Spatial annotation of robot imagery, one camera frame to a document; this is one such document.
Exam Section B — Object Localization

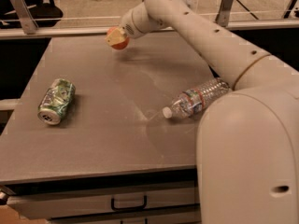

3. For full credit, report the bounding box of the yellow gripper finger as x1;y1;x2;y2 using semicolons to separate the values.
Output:
105;26;129;47

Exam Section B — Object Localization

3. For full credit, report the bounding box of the red apple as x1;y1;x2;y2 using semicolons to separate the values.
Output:
106;27;131;50

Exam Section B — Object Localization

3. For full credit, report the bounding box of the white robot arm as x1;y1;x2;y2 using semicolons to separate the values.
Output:
107;0;299;224

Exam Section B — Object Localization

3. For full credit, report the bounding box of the clear plastic water bottle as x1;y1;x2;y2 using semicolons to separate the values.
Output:
163;77;231;119

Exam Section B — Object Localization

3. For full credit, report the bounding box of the crushed green soda can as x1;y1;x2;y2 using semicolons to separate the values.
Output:
37;78;76;125

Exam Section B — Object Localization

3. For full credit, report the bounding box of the black office chair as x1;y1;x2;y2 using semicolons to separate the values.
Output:
0;0;64;29

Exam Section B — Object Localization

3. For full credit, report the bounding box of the lower grey drawer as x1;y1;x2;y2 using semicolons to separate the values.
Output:
48;204;201;224

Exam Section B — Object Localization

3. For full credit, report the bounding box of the left metal railing bracket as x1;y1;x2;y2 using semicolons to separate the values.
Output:
9;0;38;35

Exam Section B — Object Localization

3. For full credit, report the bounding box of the right metal railing bracket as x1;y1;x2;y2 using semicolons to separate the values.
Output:
216;0;234;27

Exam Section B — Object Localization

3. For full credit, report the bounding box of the grey drawer with black handle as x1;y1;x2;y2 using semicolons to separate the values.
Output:
7;181;199;219

